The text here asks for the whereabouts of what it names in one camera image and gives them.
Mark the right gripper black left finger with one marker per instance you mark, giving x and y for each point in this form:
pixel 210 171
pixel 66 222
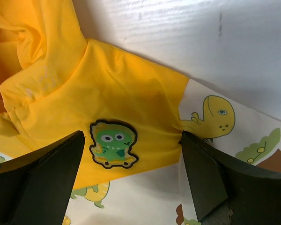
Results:
pixel 35 188

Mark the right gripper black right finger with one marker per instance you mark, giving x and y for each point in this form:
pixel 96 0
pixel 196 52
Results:
pixel 228 191

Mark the yellow patterned child jacket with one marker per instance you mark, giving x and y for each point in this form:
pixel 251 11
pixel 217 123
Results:
pixel 132 112

